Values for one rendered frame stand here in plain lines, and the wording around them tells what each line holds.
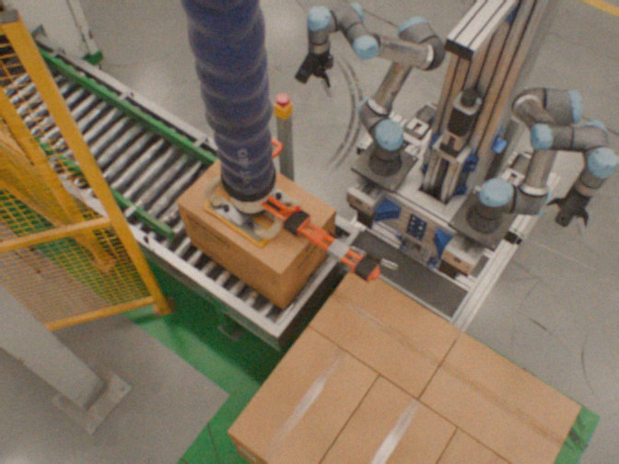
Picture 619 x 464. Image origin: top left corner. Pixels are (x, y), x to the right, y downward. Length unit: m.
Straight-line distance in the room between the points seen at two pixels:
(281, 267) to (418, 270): 1.09
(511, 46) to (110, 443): 2.64
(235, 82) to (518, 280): 2.36
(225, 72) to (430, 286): 1.93
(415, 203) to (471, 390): 0.87
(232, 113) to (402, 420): 1.53
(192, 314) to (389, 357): 1.23
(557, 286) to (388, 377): 1.40
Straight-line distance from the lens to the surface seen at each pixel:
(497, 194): 2.54
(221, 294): 2.99
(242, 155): 2.29
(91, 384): 3.40
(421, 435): 2.86
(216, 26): 1.82
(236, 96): 2.02
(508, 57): 2.29
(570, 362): 3.75
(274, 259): 2.65
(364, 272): 2.45
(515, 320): 3.73
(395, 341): 2.96
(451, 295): 3.47
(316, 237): 2.53
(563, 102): 2.37
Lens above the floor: 3.31
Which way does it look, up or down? 61 degrees down
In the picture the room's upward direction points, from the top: straight up
